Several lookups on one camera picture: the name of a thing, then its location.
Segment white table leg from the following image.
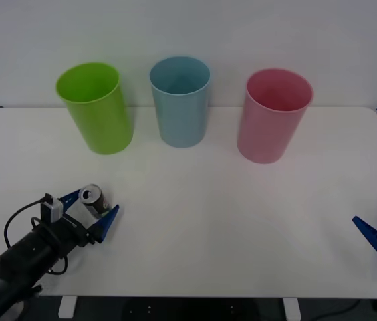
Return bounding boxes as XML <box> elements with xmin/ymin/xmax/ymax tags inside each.
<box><xmin>57</xmin><ymin>296</ymin><xmax>78</xmax><ymax>319</ymax></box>
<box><xmin>282</xmin><ymin>297</ymin><xmax>301</xmax><ymax>319</ymax></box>

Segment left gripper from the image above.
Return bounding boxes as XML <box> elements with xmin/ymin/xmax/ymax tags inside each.
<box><xmin>48</xmin><ymin>189</ymin><xmax>120</xmax><ymax>257</ymax></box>

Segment green plastic bin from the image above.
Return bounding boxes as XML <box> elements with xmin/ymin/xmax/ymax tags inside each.
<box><xmin>55</xmin><ymin>62</ymin><xmax>134</xmax><ymax>156</ymax></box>

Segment pink plastic bin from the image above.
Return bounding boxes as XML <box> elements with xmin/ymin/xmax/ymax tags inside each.
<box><xmin>236</xmin><ymin>68</ymin><xmax>315</xmax><ymax>165</ymax></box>

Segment dark drink can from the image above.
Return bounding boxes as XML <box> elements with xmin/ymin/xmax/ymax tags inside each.
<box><xmin>79</xmin><ymin>183</ymin><xmax>112</xmax><ymax>217</ymax></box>

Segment pale blue plastic bin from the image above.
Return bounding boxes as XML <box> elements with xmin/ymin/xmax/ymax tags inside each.
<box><xmin>148</xmin><ymin>56</ymin><xmax>211</xmax><ymax>148</ymax></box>

